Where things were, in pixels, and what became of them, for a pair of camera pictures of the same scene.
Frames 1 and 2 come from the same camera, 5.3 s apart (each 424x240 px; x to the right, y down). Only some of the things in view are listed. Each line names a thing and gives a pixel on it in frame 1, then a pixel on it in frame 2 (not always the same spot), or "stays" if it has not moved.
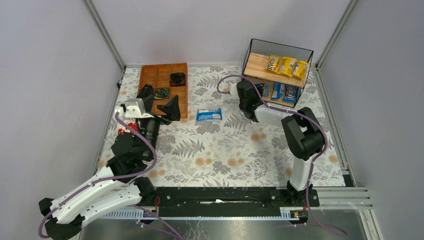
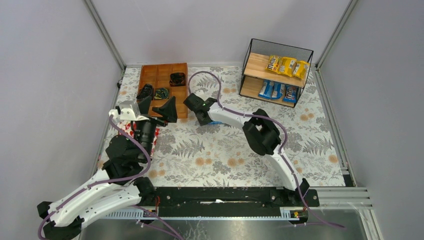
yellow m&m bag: (286, 65) stays
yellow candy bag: (300, 69) stays
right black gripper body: (244, 91) to (193, 102)
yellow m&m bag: (273, 64) stays
